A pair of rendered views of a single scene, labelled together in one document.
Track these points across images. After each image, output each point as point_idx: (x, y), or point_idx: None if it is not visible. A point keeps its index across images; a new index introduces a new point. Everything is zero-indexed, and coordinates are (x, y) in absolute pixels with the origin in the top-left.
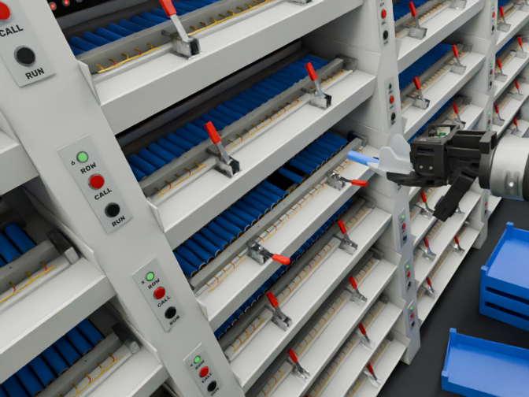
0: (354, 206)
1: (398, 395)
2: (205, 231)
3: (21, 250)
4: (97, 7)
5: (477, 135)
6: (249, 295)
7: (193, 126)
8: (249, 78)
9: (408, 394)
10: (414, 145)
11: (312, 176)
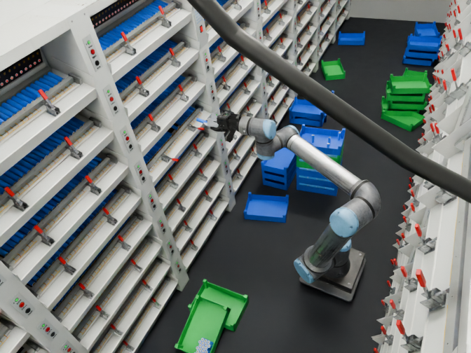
0: (200, 136)
1: (225, 225)
2: None
3: (99, 160)
4: None
5: (235, 115)
6: (163, 174)
7: None
8: None
9: (230, 223)
10: (217, 118)
11: (181, 126)
